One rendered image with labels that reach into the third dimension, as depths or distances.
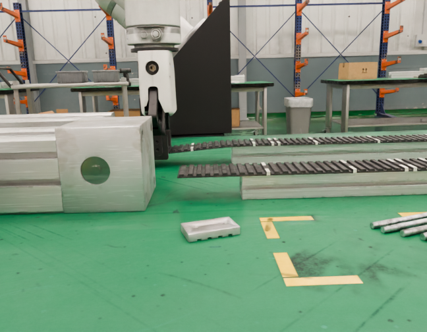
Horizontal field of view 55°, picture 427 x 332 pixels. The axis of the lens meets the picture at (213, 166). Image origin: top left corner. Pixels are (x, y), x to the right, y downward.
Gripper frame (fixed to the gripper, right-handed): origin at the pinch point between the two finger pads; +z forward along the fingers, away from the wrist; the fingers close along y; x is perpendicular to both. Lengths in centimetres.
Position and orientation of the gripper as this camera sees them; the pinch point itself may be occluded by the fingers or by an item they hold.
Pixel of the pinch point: (159, 145)
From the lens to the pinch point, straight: 68.8
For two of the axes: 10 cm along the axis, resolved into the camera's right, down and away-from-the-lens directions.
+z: 0.3, 9.7, 2.2
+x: -10.0, 0.3, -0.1
